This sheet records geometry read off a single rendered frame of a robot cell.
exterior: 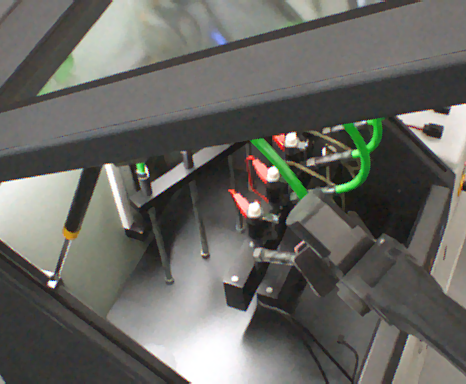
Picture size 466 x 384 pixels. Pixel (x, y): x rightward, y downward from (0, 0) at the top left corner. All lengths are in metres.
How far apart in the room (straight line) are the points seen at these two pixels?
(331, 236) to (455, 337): 0.22
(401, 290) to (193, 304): 0.81
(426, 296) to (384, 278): 0.06
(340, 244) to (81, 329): 0.36
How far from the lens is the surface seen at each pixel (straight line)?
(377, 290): 0.88
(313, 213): 0.94
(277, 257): 1.24
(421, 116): 1.70
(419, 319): 0.83
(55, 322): 1.12
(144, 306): 1.63
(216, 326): 1.59
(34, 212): 1.30
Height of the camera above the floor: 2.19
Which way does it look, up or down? 50 degrees down
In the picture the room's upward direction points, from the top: 7 degrees counter-clockwise
